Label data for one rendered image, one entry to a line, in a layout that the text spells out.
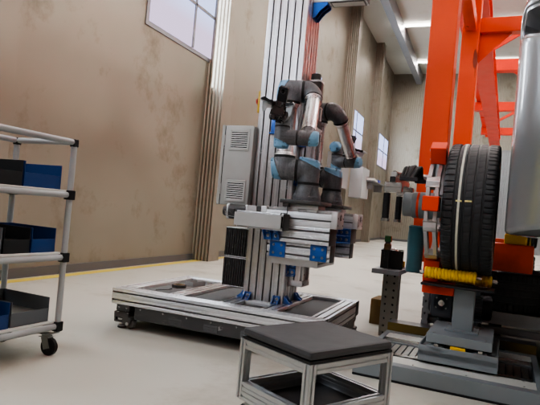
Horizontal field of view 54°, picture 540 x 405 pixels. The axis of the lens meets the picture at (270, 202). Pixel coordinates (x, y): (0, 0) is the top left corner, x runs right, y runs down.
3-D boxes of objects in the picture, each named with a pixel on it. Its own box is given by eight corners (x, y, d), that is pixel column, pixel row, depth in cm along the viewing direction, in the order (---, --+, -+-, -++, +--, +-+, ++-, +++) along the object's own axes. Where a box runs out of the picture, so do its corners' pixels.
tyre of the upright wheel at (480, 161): (488, 300, 253) (498, 168, 229) (437, 293, 262) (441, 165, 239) (495, 242, 308) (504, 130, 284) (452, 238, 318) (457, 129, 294)
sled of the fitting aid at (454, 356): (497, 376, 244) (498, 355, 245) (416, 361, 259) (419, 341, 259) (498, 353, 290) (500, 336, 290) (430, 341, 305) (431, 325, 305)
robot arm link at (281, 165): (296, 180, 280) (304, 77, 281) (267, 177, 282) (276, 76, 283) (297, 182, 292) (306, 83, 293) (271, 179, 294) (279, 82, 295)
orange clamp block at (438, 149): (446, 165, 262) (446, 148, 257) (429, 164, 265) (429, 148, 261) (447, 158, 267) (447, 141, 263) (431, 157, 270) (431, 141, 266)
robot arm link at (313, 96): (325, 96, 294) (317, 153, 260) (305, 94, 295) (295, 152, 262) (326, 77, 285) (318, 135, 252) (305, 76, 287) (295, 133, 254)
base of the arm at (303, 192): (288, 199, 281) (290, 180, 281) (297, 200, 295) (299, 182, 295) (316, 201, 276) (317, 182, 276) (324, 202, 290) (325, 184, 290)
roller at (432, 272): (480, 285, 256) (481, 273, 256) (418, 276, 268) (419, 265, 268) (481, 284, 261) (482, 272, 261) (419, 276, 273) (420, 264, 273)
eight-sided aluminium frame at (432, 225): (433, 261, 254) (443, 148, 254) (419, 259, 256) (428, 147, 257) (445, 256, 303) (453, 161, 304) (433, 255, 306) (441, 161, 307)
